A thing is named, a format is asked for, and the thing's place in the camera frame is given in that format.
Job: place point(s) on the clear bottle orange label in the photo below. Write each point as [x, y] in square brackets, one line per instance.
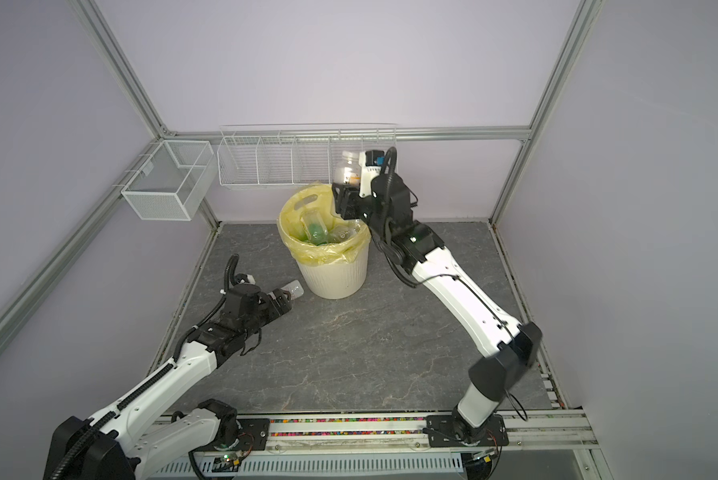
[348, 169]

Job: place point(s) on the long white wire basket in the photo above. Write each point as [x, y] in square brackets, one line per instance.
[279, 155]

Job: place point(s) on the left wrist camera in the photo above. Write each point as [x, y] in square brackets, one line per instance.
[241, 278]

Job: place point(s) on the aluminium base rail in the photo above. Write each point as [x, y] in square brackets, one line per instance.
[311, 446]

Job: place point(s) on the yellow bin liner bag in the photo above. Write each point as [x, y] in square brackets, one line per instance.
[294, 231]

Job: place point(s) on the small bottle blue label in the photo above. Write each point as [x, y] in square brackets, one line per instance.
[343, 233]

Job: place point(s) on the clear bottle red cap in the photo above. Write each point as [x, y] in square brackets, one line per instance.
[294, 290]

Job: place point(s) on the white plastic bin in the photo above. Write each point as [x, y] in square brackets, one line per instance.
[337, 280]

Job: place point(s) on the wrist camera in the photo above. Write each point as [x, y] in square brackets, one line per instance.
[371, 162]
[241, 278]

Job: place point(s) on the clear bottle green cap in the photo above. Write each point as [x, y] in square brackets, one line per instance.
[316, 229]

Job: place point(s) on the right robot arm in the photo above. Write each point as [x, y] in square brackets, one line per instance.
[418, 256]

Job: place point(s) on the small white mesh basket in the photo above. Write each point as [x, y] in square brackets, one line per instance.
[173, 181]

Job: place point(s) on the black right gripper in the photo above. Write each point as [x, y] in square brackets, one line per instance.
[353, 205]

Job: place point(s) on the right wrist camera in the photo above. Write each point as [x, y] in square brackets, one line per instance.
[371, 162]

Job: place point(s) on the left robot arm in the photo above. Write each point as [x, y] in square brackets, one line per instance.
[149, 396]

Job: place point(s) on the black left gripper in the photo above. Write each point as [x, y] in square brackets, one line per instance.
[274, 311]

